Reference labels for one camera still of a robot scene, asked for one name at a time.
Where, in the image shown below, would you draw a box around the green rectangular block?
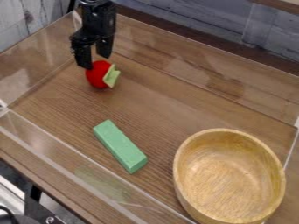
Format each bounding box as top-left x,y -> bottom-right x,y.
92,120 -> 148,174

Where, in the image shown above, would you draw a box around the red plush fruit green leaf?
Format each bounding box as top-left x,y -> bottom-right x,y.
85,60 -> 120,88

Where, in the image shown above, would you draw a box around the black table leg bracket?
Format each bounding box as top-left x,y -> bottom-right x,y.
24,185 -> 65,224

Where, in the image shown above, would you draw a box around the wooden bowl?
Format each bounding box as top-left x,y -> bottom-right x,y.
172,128 -> 286,224

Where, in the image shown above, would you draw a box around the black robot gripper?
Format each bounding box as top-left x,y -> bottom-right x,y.
69,0 -> 118,70

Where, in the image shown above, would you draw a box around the clear acrylic tray walls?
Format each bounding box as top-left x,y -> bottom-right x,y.
0,13 -> 299,224

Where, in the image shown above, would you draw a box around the black cable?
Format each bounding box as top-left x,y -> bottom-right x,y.
0,204 -> 21,224

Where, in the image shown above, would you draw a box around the clear acrylic corner bracket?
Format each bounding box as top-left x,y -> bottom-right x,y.
71,11 -> 81,31

